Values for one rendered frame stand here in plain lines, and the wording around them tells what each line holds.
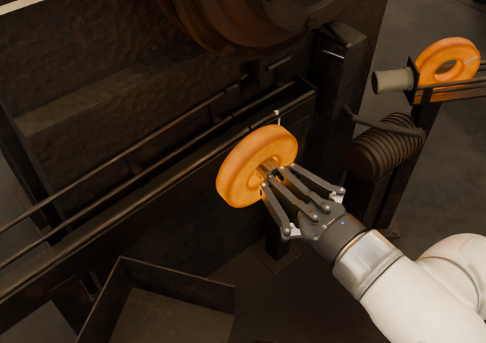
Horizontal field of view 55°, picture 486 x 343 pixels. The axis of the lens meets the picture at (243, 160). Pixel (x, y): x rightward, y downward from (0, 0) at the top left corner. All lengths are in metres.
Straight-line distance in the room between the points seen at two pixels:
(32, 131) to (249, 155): 0.37
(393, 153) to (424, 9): 1.75
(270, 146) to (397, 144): 0.63
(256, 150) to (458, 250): 0.33
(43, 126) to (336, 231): 0.51
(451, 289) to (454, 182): 1.34
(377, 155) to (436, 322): 0.69
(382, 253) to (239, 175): 0.24
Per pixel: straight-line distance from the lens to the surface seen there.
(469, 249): 0.75
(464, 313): 0.65
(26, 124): 0.86
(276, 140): 0.72
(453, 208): 1.90
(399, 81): 1.22
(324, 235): 0.67
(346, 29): 1.16
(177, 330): 0.88
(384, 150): 1.26
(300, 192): 0.72
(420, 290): 0.63
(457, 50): 1.23
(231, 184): 0.72
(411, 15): 2.87
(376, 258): 0.65
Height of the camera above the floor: 1.42
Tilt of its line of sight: 49 degrees down
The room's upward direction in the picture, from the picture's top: straight up
